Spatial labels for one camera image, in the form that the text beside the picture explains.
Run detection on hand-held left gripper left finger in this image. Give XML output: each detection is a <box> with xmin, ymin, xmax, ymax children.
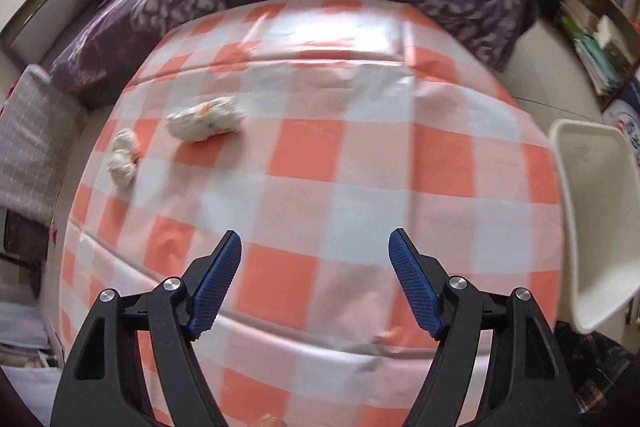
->
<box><xmin>50</xmin><ymin>229</ymin><xmax>243</xmax><ymax>427</ymax></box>

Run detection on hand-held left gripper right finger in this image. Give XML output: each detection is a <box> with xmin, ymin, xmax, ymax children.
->
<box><xmin>389</xmin><ymin>228</ymin><xmax>581</xmax><ymax>427</ymax></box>

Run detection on small white tissue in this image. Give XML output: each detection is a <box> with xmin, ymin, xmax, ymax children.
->
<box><xmin>111</xmin><ymin>129</ymin><xmax>138</xmax><ymax>155</ymax></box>
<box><xmin>107</xmin><ymin>152</ymin><xmax>138</xmax><ymax>188</ymax></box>

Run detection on large printed tissue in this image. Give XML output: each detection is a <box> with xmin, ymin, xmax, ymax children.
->
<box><xmin>165</xmin><ymin>97</ymin><xmax>244</xmax><ymax>144</ymax></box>

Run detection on white plastic bin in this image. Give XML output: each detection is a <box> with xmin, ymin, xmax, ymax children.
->
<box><xmin>548</xmin><ymin>118</ymin><xmax>640</xmax><ymax>335</ymax></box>

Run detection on orange white checked tablecloth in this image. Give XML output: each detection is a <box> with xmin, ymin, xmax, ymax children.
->
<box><xmin>57</xmin><ymin>0</ymin><xmax>563</xmax><ymax>427</ymax></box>

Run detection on plaid pants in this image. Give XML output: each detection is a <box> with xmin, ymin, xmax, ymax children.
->
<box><xmin>555</xmin><ymin>322</ymin><xmax>636</xmax><ymax>427</ymax></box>

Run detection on grey checked cushion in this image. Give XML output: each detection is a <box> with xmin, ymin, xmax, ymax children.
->
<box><xmin>0</xmin><ymin>64</ymin><xmax>91</xmax><ymax>220</ymax></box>

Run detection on blue printed cardboard box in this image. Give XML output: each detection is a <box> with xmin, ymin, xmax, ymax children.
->
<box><xmin>602</xmin><ymin>77</ymin><xmax>640</xmax><ymax>168</ymax></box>

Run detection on stack of green books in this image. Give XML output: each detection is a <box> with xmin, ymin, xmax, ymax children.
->
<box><xmin>572</xmin><ymin>32</ymin><xmax>626</xmax><ymax>95</ymax></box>

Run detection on stack of white books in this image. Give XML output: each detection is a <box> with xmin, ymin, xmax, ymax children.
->
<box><xmin>557</xmin><ymin>0</ymin><xmax>601</xmax><ymax>38</ymax></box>

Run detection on bed headboard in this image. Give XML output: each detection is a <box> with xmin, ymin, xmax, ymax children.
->
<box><xmin>0</xmin><ymin>0</ymin><xmax>106</xmax><ymax>78</ymax></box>

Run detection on wooden bookshelf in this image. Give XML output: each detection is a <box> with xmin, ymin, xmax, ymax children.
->
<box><xmin>555</xmin><ymin>0</ymin><xmax>640</xmax><ymax>98</ymax></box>

